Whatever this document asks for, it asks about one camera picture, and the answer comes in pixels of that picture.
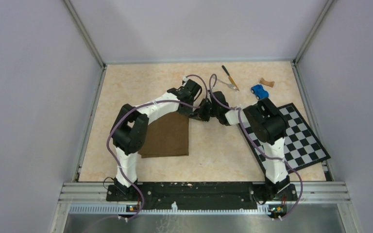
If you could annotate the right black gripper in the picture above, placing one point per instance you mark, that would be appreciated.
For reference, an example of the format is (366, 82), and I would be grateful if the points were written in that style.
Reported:
(204, 103)

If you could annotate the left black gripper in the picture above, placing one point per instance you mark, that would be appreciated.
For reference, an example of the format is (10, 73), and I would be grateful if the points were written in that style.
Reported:
(188, 111)

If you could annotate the brown cloth napkin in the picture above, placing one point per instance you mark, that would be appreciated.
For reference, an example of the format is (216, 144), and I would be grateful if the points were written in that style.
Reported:
(167, 136)

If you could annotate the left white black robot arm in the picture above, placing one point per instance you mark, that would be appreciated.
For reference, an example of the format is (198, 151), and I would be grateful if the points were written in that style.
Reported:
(129, 132)

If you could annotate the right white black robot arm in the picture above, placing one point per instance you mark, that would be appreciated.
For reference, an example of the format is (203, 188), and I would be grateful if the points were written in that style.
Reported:
(269, 126)

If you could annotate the blue toy car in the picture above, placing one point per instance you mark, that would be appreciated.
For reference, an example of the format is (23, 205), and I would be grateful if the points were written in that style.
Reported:
(259, 92)

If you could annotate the small brown wooden piece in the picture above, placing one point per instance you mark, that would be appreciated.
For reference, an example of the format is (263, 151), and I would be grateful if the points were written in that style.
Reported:
(267, 83)

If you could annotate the black white checkerboard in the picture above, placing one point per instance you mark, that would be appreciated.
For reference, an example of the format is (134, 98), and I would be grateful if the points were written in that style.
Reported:
(302, 148)

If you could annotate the black-handled knife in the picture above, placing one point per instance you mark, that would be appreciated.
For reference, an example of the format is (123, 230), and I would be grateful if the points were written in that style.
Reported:
(233, 84)

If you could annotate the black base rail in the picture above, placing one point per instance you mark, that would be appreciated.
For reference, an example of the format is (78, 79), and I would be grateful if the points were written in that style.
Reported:
(200, 195)

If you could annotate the aluminium frame rail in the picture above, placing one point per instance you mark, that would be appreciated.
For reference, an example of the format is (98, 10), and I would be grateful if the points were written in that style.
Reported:
(325, 193)

